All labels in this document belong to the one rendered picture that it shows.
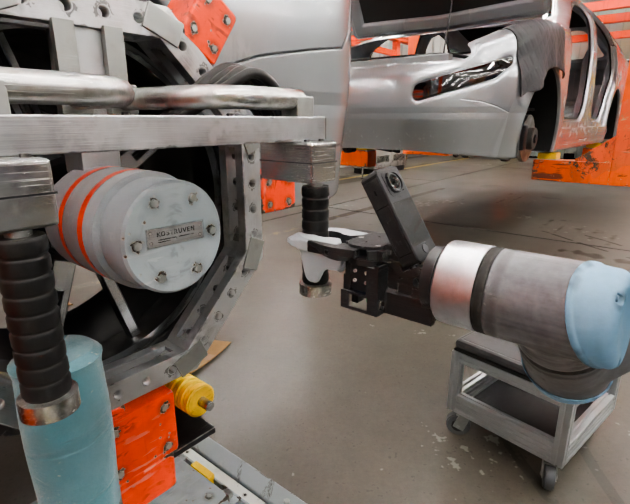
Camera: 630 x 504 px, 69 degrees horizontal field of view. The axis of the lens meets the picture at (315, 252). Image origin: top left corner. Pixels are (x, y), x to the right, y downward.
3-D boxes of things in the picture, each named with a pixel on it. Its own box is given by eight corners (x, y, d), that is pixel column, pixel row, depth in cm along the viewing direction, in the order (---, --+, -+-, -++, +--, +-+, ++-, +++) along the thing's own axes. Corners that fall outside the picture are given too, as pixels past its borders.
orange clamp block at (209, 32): (184, 70, 72) (207, 24, 74) (216, 66, 67) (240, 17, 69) (149, 37, 67) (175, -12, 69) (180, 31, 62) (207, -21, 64)
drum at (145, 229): (140, 251, 71) (130, 159, 67) (230, 281, 58) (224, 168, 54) (42, 274, 60) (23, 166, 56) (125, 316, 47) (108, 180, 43)
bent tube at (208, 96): (217, 118, 70) (213, 43, 67) (314, 118, 58) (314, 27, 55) (105, 118, 57) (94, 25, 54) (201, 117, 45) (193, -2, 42)
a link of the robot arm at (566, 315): (616, 392, 42) (621, 350, 34) (480, 349, 49) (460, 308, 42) (639, 303, 45) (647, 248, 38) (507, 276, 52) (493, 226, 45)
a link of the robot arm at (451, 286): (474, 257, 42) (507, 237, 49) (425, 248, 45) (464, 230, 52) (465, 344, 45) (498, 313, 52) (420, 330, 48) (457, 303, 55)
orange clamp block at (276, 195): (233, 209, 85) (268, 202, 92) (263, 214, 80) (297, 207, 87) (231, 171, 83) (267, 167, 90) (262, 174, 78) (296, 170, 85)
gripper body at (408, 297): (334, 305, 56) (424, 333, 48) (335, 237, 53) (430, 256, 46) (368, 288, 61) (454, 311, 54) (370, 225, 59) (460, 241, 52)
